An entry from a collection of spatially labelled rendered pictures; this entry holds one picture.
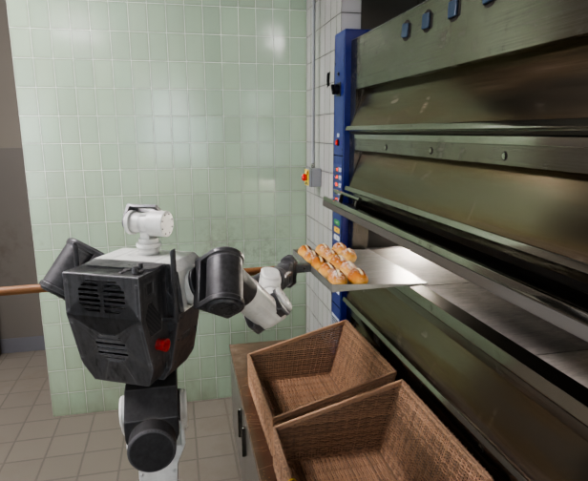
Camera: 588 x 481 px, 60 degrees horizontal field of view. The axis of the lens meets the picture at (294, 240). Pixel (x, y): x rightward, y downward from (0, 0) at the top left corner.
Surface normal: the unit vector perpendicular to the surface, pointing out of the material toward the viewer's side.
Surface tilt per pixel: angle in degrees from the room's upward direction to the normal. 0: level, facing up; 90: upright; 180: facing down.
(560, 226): 70
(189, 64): 90
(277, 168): 90
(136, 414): 45
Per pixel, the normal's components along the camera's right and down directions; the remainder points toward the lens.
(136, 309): -0.29, 0.20
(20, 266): 0.22, 0.20
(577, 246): -0.92, -0.29
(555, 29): -0.98, 0.05
